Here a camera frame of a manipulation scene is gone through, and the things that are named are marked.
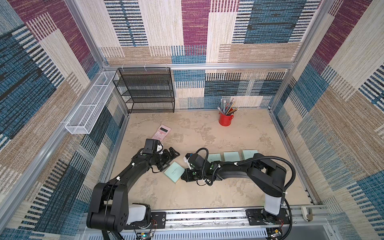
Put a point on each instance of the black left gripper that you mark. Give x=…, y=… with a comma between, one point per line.
x=168, y=158

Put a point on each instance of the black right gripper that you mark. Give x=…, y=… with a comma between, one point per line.
x=188, y=173

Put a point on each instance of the mint drawer jewelry box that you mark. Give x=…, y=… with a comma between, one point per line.
x=247, y=154

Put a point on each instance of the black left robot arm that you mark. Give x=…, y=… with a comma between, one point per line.
x=109, y=210

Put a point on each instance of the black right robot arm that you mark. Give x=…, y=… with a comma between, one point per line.
x=272, y=174

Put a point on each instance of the pink calculator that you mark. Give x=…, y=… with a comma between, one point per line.
x=161, y=133

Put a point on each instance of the red pencil cup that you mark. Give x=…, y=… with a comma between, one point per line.
x=225, y=120

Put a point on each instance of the pencils bundle in cup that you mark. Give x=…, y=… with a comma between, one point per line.
x=227, y=107

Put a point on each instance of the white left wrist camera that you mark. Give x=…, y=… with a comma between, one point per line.
x=152, y=146

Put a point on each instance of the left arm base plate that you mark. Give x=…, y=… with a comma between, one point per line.
x=154, y=221

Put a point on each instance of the black wire shelf rack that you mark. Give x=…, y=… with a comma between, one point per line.
x=146, y=90

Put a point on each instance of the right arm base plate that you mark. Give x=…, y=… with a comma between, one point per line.
x=258, y=217

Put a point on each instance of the white mesh wall basket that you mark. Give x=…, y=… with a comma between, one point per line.
x=87, y=113

